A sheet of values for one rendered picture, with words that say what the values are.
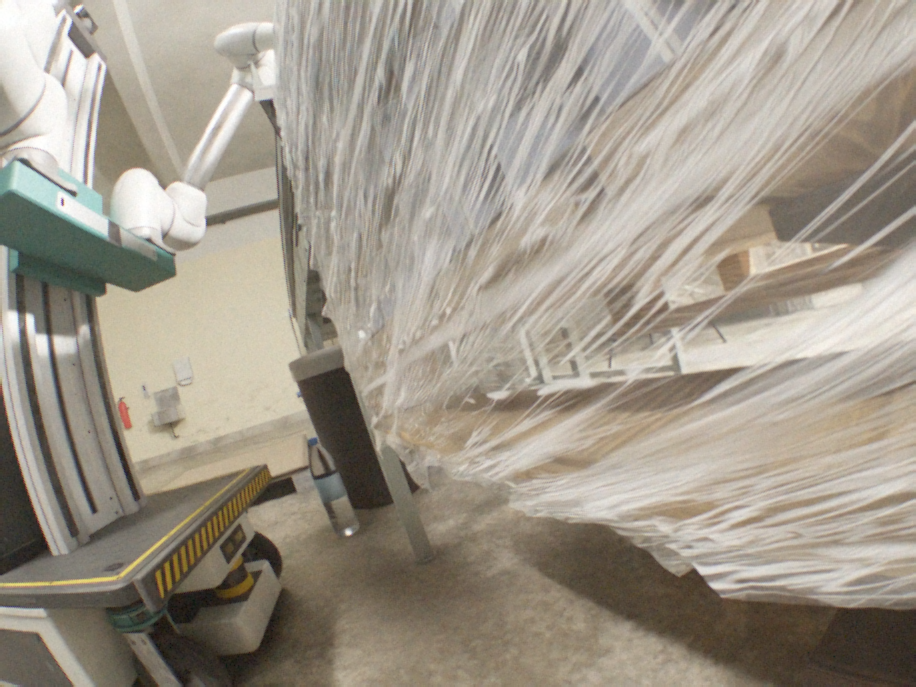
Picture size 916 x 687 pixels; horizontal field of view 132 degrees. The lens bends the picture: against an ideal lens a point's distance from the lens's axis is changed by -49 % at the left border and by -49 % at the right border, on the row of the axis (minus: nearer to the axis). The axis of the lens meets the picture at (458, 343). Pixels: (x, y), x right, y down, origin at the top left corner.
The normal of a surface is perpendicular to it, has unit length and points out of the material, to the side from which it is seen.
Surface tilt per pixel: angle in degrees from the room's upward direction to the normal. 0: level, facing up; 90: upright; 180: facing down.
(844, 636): 0
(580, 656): 0
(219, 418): 90
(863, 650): 0
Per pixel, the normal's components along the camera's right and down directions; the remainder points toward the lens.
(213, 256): 0.37, -0.11
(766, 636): -0.29, -0.96
